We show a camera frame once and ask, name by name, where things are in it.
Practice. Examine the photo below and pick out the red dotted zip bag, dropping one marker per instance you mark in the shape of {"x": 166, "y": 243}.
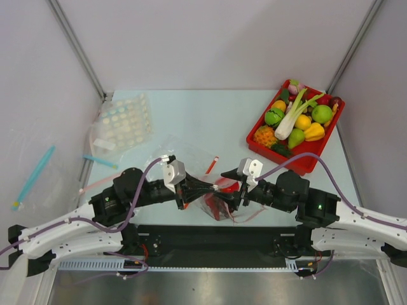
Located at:
{"x": 236, "y": 217}

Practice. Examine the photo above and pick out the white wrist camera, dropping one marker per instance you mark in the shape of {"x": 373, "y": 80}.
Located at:
{"x": 173, "y": 172}
{"x": 251, "y": 169}

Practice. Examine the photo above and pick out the grey slotted cable duct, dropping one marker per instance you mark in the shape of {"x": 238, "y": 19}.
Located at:
{"x": 123, "y": 265}

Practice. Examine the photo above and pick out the white green toy celery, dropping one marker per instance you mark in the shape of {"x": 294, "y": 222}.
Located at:
{"x": 286, "y": 125}

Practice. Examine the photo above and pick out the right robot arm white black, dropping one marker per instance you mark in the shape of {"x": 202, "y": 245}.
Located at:
{"x": 327, "y": 221}

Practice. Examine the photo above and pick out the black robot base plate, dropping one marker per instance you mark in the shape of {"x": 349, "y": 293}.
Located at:
{"x": 219, "y": 246}

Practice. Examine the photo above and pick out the pink toy radish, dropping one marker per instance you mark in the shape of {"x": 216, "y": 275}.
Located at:
{"x": 295, "y": 87}

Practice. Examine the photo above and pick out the orange toy fruit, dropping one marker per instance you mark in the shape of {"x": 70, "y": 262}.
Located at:
{"x": 280, "y": 104}

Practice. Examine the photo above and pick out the red toy lobster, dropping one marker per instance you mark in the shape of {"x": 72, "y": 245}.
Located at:
{"x": 215, "y": 207}

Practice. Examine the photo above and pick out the yellow toy lemon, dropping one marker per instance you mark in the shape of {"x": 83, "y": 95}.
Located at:
{"x": 303, "y": 122}

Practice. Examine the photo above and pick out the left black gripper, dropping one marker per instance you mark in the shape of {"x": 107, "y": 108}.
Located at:
{"x": 186, "y": 190}

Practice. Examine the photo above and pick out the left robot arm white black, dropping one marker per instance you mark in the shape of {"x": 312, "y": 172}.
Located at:
{"x": 103, "y": 223}

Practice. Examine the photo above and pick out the light green toy pear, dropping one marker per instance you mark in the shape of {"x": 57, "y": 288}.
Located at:
{"x": 296, "y": 138}

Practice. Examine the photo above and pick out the orange toy pineapple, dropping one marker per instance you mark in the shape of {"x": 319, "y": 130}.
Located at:
{"x": 265, "y": 136}

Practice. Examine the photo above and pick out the red toy pepper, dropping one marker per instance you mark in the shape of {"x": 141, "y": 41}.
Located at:
{"x": 228, "y": 186}

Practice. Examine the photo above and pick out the blue zipper clear bag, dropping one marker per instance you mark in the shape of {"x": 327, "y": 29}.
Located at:
{"x": 100, "y": 161}

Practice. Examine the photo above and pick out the orange zipper clear bag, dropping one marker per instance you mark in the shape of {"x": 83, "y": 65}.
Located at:
{"x": 198, "y": 163}

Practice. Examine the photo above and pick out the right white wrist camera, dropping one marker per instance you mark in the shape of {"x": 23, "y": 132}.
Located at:
{"x": 251, "y": 169}

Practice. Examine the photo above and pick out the yellow toy bell pepper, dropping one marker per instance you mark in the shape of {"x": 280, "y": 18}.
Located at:
{"x": 315, "y": 132}

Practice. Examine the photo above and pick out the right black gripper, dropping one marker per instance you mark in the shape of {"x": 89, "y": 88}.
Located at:
{"x": 242, "y": 193}

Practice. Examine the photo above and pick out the red plastic tray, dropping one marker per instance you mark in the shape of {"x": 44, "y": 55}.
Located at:
{"x": 315, "y": 147}

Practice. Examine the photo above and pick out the green toy apple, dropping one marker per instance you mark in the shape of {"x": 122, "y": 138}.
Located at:
{"x": 322, "y": 114}

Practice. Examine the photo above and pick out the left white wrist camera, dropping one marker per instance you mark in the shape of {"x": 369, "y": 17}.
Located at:
{"x": 173, "y": 172}

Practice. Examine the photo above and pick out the dark red toy plum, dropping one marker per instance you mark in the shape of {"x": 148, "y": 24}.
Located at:
{"x": 335, "y": 101}

